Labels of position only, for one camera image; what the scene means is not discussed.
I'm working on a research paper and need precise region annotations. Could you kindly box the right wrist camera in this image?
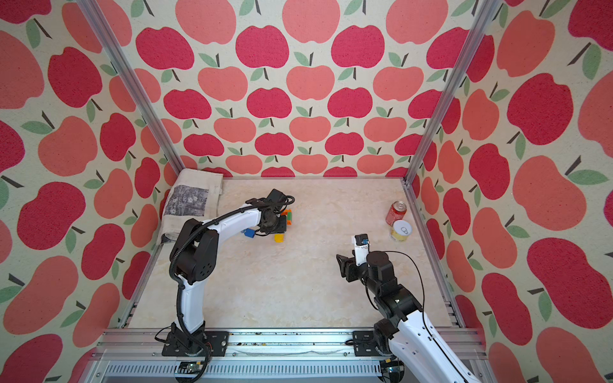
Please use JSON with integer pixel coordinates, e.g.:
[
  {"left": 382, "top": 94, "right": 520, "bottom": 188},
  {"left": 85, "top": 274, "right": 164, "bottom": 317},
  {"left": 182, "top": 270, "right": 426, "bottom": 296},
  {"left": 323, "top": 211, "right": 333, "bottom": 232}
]
[{"left": 353, "top": 234, "right": 370, "bottom": 267}]

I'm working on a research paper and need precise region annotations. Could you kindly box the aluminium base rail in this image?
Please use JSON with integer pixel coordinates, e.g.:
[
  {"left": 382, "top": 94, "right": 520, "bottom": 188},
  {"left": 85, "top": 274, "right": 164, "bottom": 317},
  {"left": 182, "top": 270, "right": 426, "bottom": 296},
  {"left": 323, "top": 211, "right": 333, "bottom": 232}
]
[{"left": 95, "top": 327, "right": 494, "bottom": 383}]

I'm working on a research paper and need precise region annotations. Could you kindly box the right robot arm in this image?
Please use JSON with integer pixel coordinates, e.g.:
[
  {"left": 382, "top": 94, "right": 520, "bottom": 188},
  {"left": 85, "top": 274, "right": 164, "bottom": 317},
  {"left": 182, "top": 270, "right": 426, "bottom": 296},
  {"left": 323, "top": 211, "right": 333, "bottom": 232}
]
[{"left": 336, "top": 250, "right": 479, "bottom": 382}]

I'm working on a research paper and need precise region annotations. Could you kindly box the frame post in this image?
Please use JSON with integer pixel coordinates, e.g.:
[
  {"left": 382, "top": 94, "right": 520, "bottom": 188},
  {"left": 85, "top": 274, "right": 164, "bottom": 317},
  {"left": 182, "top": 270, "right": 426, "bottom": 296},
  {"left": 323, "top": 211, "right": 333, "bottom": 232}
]
[
  {"left": 77, "top": 0, "right": 185, "bottom": 175},
  {"left": 402, "top": 0, "right": 502, "bottom": 189}
]

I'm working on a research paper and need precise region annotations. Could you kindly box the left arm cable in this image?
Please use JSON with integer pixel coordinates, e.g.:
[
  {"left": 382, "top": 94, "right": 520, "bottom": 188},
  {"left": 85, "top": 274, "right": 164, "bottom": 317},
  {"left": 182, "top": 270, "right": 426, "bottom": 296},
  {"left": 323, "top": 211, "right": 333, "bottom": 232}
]
[{"left": 168, "top": 193, "right": 296, "bottom": 370}]

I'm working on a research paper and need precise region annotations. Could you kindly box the blue lego brick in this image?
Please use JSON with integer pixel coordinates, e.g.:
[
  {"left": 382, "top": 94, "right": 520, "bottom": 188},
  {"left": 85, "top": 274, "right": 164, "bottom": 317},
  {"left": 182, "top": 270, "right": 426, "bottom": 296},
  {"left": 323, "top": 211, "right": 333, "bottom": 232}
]
[{"left": 243, "top": 228, "right": 255, "bottom": 238}]

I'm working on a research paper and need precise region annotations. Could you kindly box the yellow tin can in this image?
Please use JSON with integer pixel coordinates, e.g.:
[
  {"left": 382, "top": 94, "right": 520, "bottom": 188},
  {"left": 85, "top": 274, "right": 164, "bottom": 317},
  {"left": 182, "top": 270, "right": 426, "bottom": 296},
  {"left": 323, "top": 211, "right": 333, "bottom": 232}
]
[{"left": 390, "top": 220, "right": 413, "bottom": 242}]

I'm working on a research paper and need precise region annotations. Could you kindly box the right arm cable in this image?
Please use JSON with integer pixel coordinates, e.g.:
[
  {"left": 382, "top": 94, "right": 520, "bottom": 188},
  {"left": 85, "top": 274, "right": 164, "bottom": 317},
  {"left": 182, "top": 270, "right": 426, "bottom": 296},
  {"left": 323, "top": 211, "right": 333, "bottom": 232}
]
[{"left": 363, "top": 250, "right": 470, "bottom": 383}]

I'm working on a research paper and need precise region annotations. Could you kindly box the folded beige towel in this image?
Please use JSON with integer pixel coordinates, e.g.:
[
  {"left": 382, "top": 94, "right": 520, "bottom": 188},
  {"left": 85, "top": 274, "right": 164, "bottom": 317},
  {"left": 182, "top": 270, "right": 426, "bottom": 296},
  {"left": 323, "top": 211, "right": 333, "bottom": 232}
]
[{"left": 156, "top": 169, "right": 223, "bottom": 244}]

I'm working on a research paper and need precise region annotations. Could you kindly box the right frame post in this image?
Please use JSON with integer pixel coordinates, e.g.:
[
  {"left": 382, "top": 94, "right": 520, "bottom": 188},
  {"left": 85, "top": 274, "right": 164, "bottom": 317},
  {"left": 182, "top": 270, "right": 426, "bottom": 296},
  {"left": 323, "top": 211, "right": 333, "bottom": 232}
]
[{"left": 402, "top": 0, "right": 502, "bottom": 189}]

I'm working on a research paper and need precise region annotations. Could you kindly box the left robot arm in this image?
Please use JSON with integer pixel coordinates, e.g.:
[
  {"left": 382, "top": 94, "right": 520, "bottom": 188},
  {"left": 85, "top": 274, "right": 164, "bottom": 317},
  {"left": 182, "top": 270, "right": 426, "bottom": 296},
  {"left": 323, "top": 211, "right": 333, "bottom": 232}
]
[{"left": 162, "top": 189, "right": 295, "bottom": 358}]

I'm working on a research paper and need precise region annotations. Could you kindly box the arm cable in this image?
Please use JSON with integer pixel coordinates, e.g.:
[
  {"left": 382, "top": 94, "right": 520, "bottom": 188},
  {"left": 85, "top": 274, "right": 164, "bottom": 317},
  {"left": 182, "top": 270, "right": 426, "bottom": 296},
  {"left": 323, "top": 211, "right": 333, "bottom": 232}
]
[
  {"left": 168, "top": 193, "right": 296, "bottom": 370},
  {"left": 363, "top": 250, "right": 470, "bottom": 383}
]

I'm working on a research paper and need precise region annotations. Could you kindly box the left frame post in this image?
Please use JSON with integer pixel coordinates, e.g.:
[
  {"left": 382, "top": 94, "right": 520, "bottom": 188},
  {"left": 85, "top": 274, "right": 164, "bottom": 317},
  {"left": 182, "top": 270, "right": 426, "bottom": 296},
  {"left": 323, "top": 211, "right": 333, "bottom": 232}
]
[{"left": 77, "top": 0, "right": 185, "bottom": 175}]

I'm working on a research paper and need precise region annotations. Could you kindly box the red soda can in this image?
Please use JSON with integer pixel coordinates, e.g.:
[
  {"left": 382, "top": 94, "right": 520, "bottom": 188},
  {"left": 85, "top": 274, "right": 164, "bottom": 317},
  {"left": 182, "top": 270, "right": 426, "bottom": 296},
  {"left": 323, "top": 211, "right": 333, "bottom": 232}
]
[{"left": 385, "top": 200, "right": 407, "bottom": 226}]

